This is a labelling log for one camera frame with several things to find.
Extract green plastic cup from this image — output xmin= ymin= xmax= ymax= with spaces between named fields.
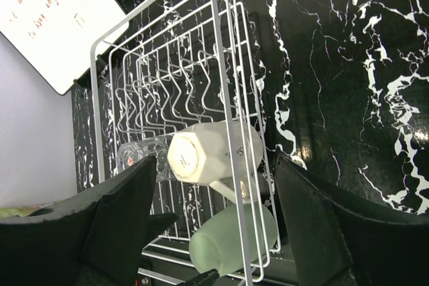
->
xmin=188 ymin=204 xmax=278 ymax=276

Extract white ceramic mug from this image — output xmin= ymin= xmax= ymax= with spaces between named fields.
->
xmin=168 ymin=121 xmax=264 ymax=204

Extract clear faceted glass cup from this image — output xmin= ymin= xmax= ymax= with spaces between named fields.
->
xmin=117 ymin=133 xmax=177 ymax=180

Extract white dry-erase board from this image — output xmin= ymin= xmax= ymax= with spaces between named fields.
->
xmin=1 ymin=0 xmax=126 ymax=95

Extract black marble pattern mat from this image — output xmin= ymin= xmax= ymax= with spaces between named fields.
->
xmin=72 ymin=0 xmax=429 ymax=267

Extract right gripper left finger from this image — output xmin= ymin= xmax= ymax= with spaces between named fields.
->
xmin=1 ymin=156 xmax=177 ymax=285

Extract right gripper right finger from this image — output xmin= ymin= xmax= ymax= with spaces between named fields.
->
xmin=275 ymin=157 xmax=428 ymax=285

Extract white wire dish rack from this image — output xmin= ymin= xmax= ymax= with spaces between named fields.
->
xmin=89 ymin=0 xmax=282 ymax=283

